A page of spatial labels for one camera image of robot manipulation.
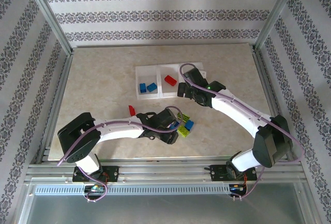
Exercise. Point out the lime green lego brick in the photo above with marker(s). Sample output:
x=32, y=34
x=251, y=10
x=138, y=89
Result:
x=184, y=117
x=184, y=131

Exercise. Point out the red lego brick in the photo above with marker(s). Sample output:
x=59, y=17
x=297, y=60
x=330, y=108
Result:
x=170, y=80

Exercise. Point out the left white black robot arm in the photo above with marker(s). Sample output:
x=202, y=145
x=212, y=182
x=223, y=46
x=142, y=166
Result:
x=77, y=137

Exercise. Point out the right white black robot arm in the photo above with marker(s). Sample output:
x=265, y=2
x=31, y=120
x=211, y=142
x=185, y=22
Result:
x=274, y=141

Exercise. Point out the dark blue lego brick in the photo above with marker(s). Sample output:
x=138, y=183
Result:
x=176, y=125

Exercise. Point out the small red slope lego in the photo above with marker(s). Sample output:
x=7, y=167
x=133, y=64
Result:
x=132, y=110

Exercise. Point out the grey metal sheet panel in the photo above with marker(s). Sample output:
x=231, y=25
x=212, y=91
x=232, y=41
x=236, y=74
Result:
x=165, y=208

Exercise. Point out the small electronics board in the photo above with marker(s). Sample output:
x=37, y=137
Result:
x=236, y=188
x=94, y=188

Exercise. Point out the wide aluminium base rail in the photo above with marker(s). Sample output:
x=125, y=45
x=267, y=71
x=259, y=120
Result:
x=165, y=172

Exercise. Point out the thin aluminium table edge rail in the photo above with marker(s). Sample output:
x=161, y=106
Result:
x=155, y=45

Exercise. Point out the aluminium side rail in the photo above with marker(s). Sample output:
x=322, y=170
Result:
x=58, y=97
x=269, y=94

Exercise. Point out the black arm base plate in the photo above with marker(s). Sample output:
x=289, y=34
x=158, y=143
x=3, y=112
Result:
x=217, y=173
x=112, y=173

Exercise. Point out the aluminium frame post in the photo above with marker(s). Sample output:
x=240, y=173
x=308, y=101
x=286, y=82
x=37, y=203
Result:
x=50, y=14
x=275, y=14

